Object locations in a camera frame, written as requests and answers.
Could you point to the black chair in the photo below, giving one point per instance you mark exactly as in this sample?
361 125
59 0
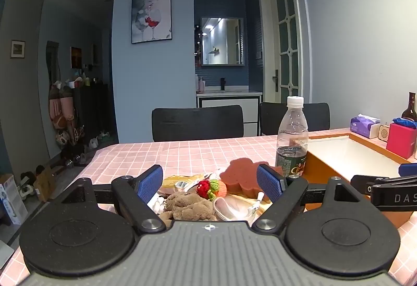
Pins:
314 118
197 123

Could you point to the dark shoe cabinet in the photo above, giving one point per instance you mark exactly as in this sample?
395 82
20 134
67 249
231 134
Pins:
93 110

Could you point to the wall mirror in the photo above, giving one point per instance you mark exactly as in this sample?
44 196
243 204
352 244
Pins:
222 41

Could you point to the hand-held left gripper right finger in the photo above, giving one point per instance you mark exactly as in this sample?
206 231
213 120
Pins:
269 182

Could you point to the dark wine bottle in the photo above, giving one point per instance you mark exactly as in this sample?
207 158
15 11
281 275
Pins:
411 108

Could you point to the red crochet strawberry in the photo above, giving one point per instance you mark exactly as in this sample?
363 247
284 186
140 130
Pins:
203 189

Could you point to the white vanity cabinet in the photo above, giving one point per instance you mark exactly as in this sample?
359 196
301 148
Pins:
228 100

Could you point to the black faucet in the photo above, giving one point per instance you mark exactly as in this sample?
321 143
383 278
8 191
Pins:
223 84

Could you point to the pink soap bottle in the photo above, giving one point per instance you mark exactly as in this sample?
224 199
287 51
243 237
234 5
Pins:
201 84

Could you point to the yellow snack packet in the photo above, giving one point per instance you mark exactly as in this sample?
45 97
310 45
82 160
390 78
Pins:
182 182

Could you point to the pink white crochet toy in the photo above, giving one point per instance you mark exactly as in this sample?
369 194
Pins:
157 204

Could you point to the clear plastic spoon packet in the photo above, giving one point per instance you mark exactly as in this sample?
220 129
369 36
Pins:
229 208

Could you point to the red box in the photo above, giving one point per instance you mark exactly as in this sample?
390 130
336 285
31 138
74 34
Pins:
400 141

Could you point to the orange crochet toy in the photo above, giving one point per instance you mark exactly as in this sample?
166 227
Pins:
220 190

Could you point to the pink checked tablecloth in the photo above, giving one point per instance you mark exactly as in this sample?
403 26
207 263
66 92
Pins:
195 152

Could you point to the small framed picture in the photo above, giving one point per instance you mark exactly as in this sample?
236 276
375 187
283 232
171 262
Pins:
17 49

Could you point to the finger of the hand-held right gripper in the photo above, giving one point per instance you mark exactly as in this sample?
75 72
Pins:
409 169
363 182

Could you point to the white glass-pane door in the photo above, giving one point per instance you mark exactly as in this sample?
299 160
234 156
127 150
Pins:
286 38

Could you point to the purple tissue pack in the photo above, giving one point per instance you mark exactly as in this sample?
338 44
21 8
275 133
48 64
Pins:
363 126

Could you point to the wine glass painting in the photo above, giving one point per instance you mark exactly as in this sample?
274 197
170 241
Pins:
151 16

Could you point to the clear plastic bottle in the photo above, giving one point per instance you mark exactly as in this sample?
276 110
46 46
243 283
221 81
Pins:
291 129

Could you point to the small wooden speaker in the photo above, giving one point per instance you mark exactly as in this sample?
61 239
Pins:
384 133

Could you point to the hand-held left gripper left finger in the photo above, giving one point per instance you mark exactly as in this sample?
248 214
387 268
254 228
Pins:
150 183

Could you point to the blue wrapped item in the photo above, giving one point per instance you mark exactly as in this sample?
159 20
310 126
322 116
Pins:
405 122

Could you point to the white blue cardboard carton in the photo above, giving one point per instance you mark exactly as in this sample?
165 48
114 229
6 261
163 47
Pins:
9 199

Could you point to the brown paper bag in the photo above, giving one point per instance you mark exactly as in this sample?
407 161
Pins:
44 184

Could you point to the brown bear-shaped sponge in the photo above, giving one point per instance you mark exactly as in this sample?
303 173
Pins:
241 177

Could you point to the dark framed picture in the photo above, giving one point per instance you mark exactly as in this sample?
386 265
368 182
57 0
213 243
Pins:
76 57

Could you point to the brown plush toy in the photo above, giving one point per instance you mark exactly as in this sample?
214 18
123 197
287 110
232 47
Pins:
189 205

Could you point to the hanging bags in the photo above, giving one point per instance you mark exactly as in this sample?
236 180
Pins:
60 110

